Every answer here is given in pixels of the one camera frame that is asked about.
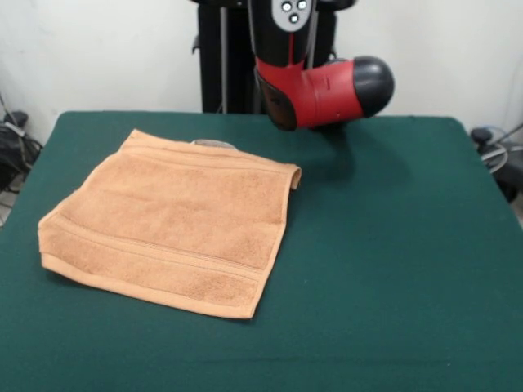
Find dark green table cloth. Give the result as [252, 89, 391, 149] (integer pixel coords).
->
[0, 110, 523, 392]

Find tan terry towel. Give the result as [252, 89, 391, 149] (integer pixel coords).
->
[37, 128, 303, 319]

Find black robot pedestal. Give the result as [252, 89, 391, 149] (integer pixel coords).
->
[190, 0, 356, 115]

